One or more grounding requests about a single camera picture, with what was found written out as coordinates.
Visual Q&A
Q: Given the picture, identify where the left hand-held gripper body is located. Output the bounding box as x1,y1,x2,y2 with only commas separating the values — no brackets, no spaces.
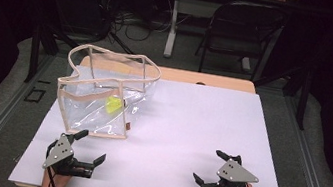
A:
41,128,101,181

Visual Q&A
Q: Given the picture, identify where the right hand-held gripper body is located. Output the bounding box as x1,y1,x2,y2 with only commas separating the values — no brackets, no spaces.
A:
200,150,263,187

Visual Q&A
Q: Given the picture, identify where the transparent bag with beige trim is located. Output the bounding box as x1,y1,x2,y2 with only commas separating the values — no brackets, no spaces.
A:
48,40,165,147

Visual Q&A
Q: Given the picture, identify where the yellow shuttlecock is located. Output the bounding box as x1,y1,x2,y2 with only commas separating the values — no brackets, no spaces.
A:
103,94,125,117

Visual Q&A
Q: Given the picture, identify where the person's left hand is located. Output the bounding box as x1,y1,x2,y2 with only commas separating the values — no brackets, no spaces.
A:
40,168,72,187

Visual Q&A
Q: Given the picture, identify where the white table sheet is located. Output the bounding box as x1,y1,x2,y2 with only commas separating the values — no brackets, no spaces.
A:
7,56,305,187

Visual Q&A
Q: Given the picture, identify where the wooden table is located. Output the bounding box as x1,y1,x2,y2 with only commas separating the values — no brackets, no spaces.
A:
6,44,307,187

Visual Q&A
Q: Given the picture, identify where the black metal stand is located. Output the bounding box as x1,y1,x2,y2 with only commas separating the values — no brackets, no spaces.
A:
23,0,69,88

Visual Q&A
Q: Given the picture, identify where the black folding chair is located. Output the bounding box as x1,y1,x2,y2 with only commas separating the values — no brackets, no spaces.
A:
191,0,287,85

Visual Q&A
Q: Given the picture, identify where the white-legged desk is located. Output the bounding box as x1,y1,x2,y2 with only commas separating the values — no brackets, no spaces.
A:
143,0,301,77

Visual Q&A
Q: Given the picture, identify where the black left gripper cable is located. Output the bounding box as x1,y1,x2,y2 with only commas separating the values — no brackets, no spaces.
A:
39,138,68,187

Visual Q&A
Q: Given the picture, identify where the bundle of floor cables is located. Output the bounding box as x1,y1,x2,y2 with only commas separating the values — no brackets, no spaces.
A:
91,0,183,50

